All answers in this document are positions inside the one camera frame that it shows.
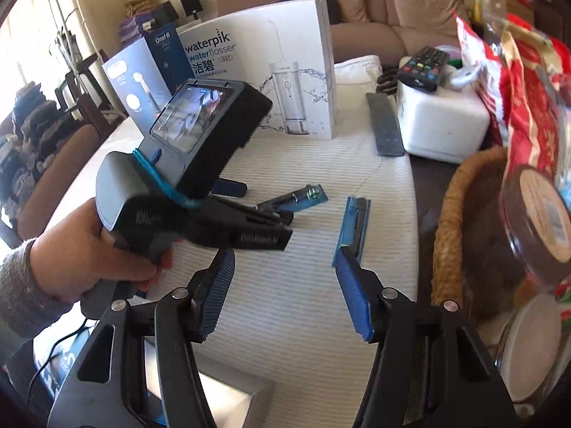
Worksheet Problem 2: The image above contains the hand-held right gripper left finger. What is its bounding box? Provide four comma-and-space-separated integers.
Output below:
47, 249, 236, 428

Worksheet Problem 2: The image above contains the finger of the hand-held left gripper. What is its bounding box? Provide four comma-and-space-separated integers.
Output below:
238, 209, 293, 229
241, 228, 293, 250

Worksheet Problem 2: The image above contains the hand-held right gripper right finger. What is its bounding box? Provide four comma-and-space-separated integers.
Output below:
334, 249, 520, 428

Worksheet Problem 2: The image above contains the blue brush head packet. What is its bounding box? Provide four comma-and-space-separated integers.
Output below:
332, 196, 372, 268
256, 184, 329, 215

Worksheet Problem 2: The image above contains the dark blue plastic case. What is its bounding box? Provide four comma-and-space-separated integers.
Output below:
213, 178, 249, 199

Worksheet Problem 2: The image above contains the blue electric toothbrush box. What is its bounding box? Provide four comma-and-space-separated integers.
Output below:
102, 27, 183, 137

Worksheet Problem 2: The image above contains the person's left forearm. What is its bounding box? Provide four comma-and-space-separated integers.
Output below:
0, 238, 74, 340

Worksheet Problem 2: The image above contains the person's left hand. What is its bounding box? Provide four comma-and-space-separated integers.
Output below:
35, 197, 185, 303

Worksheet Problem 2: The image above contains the white striped tablecloth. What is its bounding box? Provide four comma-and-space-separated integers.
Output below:
33, 56, 422, 428

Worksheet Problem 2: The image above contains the white brush head box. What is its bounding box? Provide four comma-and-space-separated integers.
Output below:
33, 334, 275, 428

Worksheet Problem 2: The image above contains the brown cushioned chair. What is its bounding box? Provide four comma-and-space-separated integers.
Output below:
13, 120, 103, 233

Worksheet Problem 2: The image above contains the brown wicker basket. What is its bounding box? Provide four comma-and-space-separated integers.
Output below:
430, 145, 509, 322

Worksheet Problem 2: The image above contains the dark grey flat bar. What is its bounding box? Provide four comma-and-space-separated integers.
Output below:
366, 91, 404, 158

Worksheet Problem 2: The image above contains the white water flosser box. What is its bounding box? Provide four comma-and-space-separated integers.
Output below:
176, 0, 335, 141

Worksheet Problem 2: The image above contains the woven straw basket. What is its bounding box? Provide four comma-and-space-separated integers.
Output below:
125, 0, 155, 21

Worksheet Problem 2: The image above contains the glass jar with white lid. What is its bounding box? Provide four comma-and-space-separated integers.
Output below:
495, 294, 571, 411

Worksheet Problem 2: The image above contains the white tissue box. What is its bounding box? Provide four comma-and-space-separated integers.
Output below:
396, 78, 491, 164

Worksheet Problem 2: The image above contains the glass jar with brown lid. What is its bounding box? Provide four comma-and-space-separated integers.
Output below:
500, 165, 571, 286

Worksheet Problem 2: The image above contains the black remote control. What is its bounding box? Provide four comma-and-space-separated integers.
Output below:
397, 45, 450, 93

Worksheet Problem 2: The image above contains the beige sofa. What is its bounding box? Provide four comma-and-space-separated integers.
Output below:
214, 0, 478, 61

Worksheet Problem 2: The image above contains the red white snack bag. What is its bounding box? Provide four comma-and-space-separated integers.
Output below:
455, 13, 505, 117

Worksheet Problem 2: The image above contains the red gold snack bag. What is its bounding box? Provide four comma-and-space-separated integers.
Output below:
500, 31, 571, 197

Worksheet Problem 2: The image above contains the black cable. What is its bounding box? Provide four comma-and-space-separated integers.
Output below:
26, 316, 92, 415

